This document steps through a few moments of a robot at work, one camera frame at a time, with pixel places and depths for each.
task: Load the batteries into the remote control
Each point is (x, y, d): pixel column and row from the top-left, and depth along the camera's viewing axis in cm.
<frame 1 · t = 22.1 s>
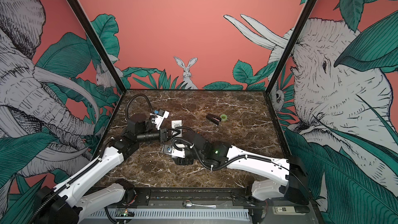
left hand: (177, 131, 70), fingers closed
right hand: (172, 148, 67), fingers open
black stapler: (214, 119, 105), on the table
green tape roll: (223, 117, 106), on the table

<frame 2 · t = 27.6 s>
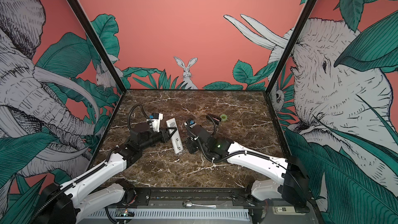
left hand: (175, 127, 76), fingers closed
right hand: (184, 138, 74), fingers closed
the named things where they were.

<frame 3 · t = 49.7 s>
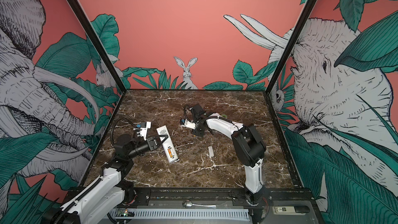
left hand: (166, 136, 74), fingers closed
right hand: (193, 127, 92), fingers open
white remote control: (168, 144, 76), point 17 cm above the table
orange AA battery: (170, 153, 76), point 15 cm above the table
white battery cover: (211, 153, 90), on the table
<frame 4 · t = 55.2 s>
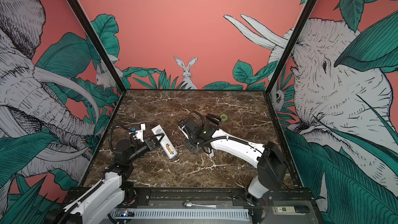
left hand: (163, 134, 76), fingers closed
right hand: (186, 140, 79), fingers closed
white remote control: (164, 142, 78), point 16 cm above the table
